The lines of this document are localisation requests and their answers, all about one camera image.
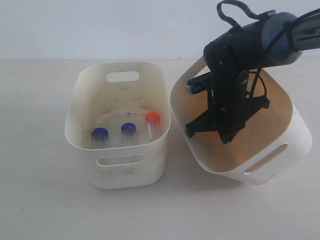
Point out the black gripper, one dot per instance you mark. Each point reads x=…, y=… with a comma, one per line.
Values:
x=230, y=103

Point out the orange-capped tube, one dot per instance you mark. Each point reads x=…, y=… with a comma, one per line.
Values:
x=152, y=120

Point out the white plastic bin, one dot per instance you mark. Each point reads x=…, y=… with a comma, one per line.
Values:
x=108, y=95
x=272, y=141

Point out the blue-capped tube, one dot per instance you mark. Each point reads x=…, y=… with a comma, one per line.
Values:
x=129, y=134
x=100, y=136

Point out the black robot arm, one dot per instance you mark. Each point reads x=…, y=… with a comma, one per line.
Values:
x=276, y=40

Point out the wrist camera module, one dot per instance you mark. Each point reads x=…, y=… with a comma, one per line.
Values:
x=199, y=84

